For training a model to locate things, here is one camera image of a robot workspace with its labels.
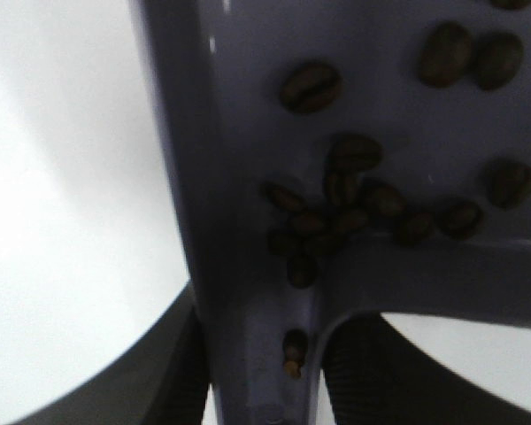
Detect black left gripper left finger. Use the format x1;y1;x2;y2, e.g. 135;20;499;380
19;286;211;424

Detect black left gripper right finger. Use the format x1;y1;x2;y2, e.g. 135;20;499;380
322;314;531;425

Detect purple plastic dustpan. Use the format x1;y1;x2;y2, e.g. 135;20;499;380
131;0;531;425

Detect pile of coffee beans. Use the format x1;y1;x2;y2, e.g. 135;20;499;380
259;0;531;380

